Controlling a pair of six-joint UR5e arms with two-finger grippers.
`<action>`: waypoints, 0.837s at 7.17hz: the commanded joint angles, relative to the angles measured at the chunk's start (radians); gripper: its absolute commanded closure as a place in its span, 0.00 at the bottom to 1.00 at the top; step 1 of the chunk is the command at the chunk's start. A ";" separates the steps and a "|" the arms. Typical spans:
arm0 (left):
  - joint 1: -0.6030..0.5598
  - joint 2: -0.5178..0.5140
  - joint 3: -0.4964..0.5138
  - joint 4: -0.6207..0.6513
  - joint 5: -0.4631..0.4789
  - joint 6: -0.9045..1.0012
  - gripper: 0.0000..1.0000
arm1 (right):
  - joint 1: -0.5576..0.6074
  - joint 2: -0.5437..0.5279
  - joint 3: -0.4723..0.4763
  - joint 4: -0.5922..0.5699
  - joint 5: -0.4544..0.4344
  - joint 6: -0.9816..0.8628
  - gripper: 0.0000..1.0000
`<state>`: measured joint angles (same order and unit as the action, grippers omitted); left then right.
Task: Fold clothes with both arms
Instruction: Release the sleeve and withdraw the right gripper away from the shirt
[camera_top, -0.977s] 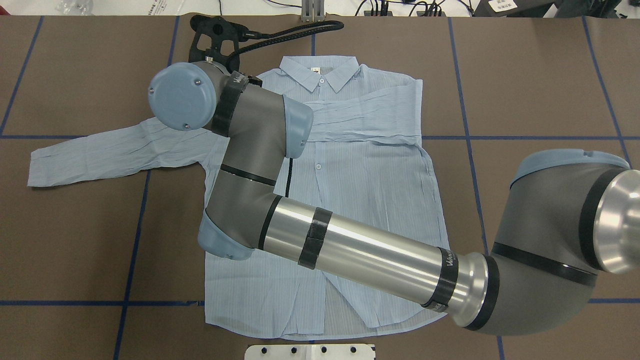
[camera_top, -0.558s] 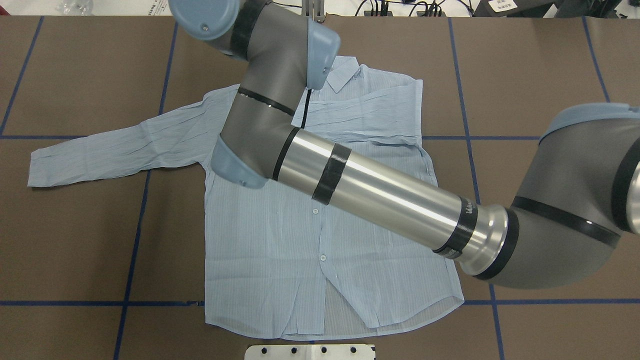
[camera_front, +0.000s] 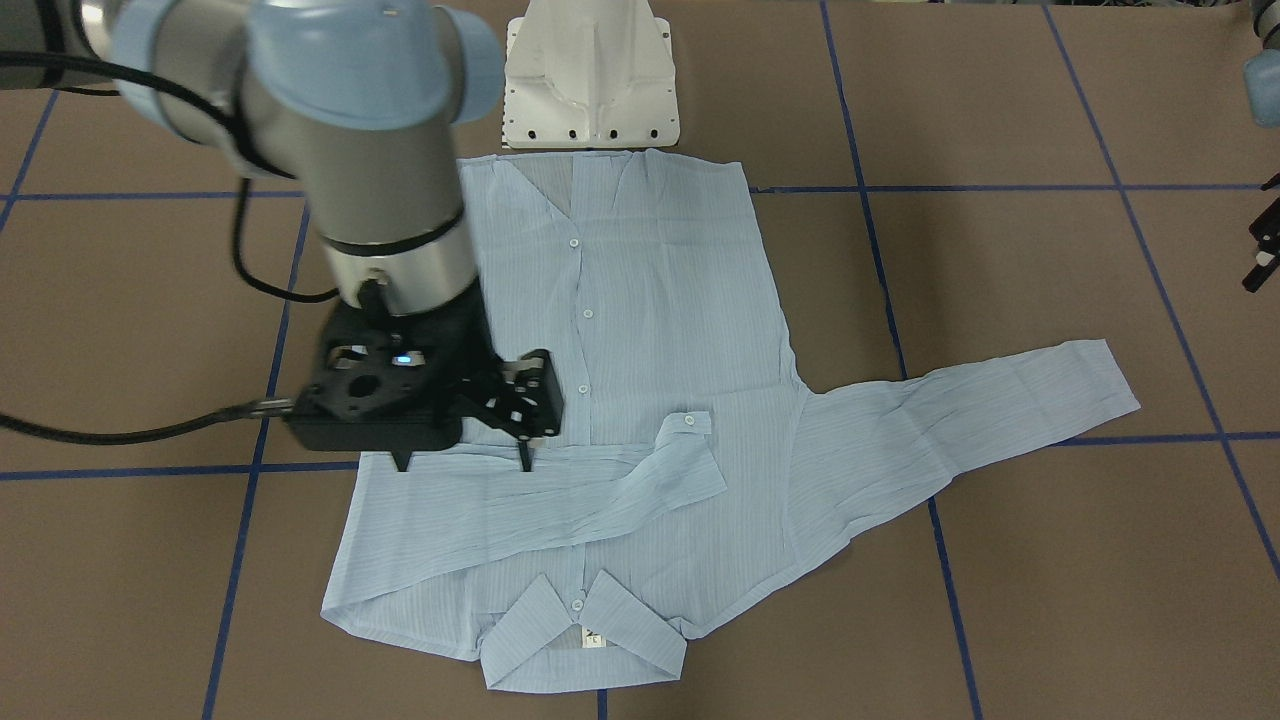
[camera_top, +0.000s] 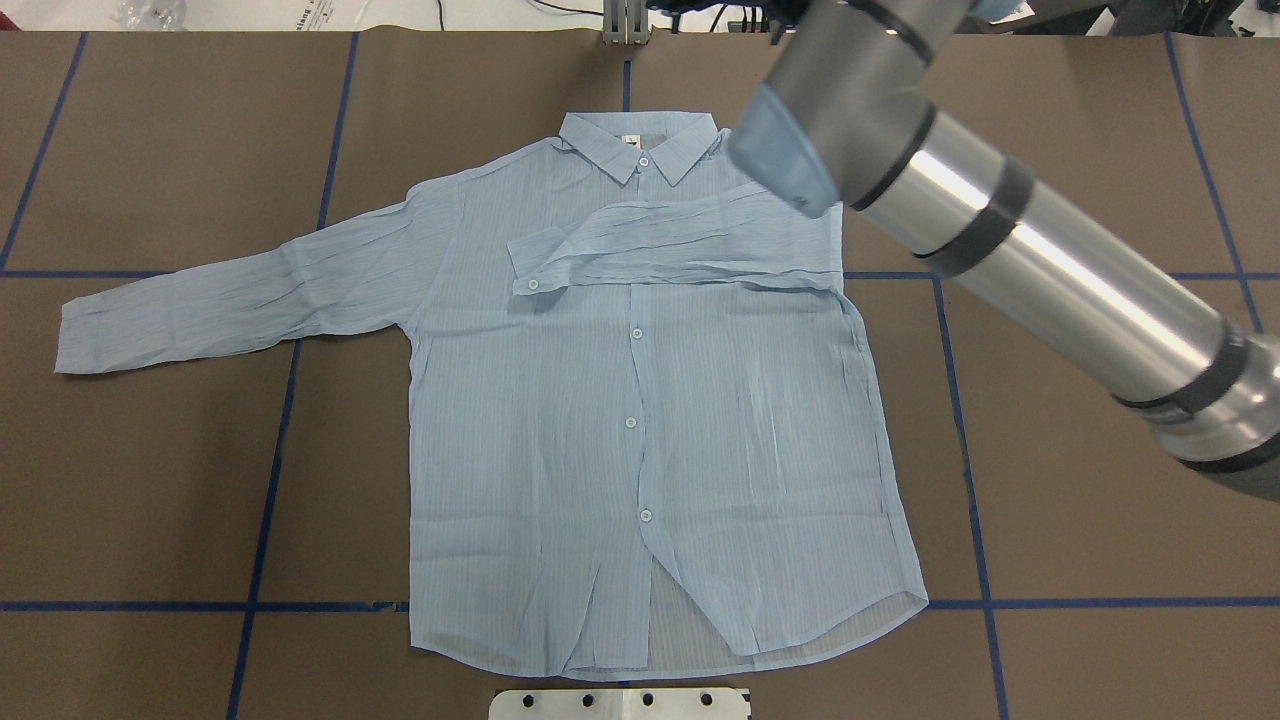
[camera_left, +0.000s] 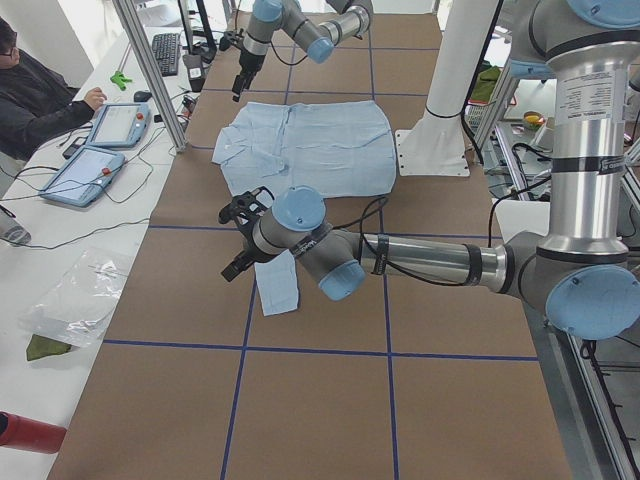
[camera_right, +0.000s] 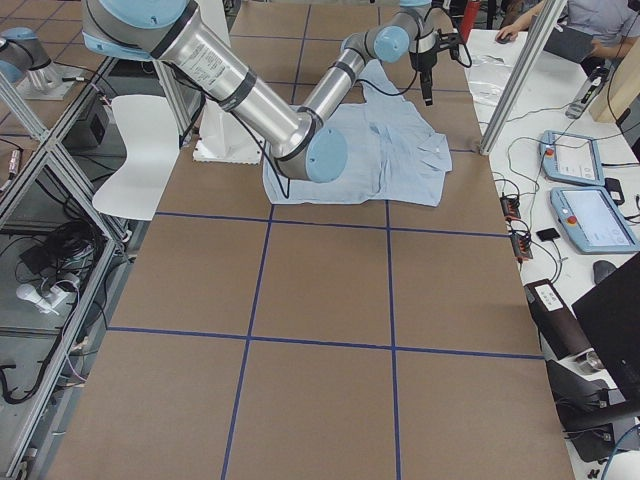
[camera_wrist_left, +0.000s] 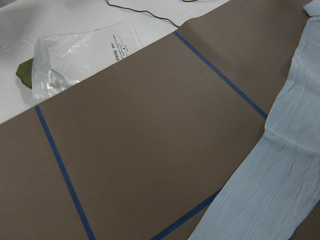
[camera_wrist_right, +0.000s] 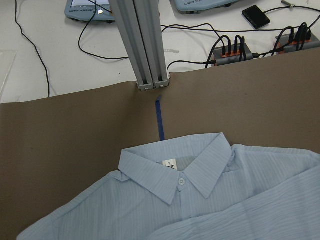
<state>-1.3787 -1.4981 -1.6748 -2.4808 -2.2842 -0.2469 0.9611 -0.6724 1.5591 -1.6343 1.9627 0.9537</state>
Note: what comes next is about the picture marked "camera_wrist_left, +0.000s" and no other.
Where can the clear plastic bag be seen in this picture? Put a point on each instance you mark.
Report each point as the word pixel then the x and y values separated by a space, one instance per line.
pixel 47 67

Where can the light blue button-up shirt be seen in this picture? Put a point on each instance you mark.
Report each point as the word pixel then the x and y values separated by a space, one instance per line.
pixel 278 184

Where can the brown paper table cover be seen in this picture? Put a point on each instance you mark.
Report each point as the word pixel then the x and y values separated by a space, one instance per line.
pixel 128 151

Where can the green cloth piece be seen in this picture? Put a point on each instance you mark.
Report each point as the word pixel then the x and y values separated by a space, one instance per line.
pixel 24 73

